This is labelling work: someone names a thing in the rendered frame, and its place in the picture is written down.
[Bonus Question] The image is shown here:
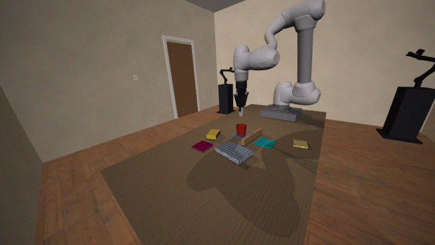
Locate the red cup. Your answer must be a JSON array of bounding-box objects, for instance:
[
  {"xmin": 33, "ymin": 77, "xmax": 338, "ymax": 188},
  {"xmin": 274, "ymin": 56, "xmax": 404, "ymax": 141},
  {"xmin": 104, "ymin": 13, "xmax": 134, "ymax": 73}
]
[{"xmin": 236, "ymin": 124, "xmax": 247, "ymax": 136}]

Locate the dark red square coaster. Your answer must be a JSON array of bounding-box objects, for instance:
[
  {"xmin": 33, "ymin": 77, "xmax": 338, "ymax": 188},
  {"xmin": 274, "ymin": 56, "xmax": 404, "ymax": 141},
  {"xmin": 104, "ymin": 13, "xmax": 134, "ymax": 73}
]
[{"xmin": 191, "ymin": 140, "xmax": 213, "ymax": 152}]

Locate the yellow sponge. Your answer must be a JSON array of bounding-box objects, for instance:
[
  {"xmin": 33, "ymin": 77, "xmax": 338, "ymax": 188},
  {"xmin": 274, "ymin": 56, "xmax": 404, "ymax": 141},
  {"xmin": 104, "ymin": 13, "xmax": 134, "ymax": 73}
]
[{"xmin": 206, "ymin": 129, "xmax": 220, "ymax": 139}]

